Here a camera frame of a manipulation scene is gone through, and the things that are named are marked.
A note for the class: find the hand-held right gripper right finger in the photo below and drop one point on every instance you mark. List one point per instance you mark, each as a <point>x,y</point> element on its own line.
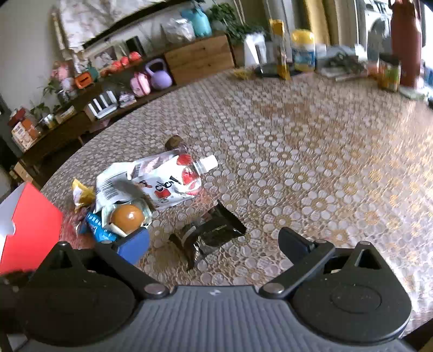
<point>292,242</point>

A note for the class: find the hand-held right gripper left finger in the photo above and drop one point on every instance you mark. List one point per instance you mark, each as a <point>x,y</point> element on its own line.
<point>135,243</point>

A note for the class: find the round orange pastry packet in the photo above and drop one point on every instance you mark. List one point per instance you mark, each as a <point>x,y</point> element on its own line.
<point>128,218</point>

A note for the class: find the blue snack packet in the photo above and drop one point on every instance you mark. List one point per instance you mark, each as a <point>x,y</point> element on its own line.
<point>98,228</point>

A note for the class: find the black snack packet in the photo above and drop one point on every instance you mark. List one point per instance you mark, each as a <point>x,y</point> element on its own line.
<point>213,230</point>

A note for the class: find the red cardboard box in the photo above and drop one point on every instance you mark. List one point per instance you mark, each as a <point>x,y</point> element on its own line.
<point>30,230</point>

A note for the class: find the white barcode wrapper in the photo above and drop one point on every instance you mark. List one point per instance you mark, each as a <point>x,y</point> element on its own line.
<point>108,182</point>

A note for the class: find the white strawberry print pouch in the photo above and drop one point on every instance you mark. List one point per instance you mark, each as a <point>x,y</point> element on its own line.
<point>165,182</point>

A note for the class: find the yellow snack packet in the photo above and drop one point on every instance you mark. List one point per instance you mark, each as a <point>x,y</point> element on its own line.
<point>81,194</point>

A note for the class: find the patterned tablecloth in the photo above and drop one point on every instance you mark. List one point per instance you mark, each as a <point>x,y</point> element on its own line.
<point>304,152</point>

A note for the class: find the white router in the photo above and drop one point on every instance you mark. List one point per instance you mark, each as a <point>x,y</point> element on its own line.
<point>101,105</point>

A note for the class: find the small packet stack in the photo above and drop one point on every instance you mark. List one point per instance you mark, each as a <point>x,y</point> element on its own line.
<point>127,101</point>

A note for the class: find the flat wooden box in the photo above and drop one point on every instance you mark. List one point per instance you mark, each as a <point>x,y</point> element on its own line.
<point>64,114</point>

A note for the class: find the glass jar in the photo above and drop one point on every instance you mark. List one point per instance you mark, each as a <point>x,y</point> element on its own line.
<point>48,122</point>

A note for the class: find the orange and white box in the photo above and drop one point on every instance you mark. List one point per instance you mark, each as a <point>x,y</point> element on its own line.
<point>23,133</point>

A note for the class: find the pink bag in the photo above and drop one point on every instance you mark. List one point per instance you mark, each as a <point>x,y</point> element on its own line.
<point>140,86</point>

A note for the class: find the purple kettlebell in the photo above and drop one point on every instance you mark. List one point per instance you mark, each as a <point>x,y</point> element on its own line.
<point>160,79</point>

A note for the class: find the orange tissue box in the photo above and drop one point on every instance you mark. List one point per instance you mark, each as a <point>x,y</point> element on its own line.
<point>83,80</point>

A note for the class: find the black tray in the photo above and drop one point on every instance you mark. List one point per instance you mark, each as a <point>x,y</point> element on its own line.
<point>267,71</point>

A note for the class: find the small potted plant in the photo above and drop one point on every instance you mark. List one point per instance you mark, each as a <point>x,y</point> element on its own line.
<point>54,89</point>

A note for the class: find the small yellow packet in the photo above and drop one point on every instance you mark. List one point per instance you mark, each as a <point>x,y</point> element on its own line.
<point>242,73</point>

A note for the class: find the pink plush doll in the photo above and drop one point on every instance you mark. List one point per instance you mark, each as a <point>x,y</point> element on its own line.
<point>62,74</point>

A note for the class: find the glass vase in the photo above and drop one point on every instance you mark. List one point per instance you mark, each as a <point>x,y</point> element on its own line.
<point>262,54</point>

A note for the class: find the white canister yellow lid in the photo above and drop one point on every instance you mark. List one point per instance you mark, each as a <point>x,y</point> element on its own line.
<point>303,50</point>

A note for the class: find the green label can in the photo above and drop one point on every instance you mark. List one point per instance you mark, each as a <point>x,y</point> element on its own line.
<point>389,74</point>

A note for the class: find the tall yellow packet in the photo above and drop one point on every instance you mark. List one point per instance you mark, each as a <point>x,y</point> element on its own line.
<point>280,47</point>

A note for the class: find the wooden TV cabinet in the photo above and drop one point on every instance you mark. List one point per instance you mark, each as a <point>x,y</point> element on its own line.
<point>199,57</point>

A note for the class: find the black speaker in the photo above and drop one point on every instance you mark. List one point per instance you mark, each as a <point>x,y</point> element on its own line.
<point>135,45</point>

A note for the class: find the white planter pot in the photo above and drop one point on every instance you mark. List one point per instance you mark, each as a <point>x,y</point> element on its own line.
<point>253,47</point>

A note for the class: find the clear plastic bag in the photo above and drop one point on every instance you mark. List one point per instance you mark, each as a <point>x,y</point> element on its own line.
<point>177,30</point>

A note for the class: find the tall green potted tree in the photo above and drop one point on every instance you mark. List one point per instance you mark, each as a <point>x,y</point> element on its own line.
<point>233,23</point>

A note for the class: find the teal detergent bottle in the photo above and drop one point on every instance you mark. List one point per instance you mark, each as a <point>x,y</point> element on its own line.
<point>199,22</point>

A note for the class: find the dark red bottle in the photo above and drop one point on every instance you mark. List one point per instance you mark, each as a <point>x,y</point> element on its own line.
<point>406,40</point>

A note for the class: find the floral cloth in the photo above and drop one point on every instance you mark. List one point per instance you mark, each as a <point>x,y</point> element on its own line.
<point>101,13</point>

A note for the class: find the photo frame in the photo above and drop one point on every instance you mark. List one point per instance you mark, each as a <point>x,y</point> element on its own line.
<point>103,59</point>

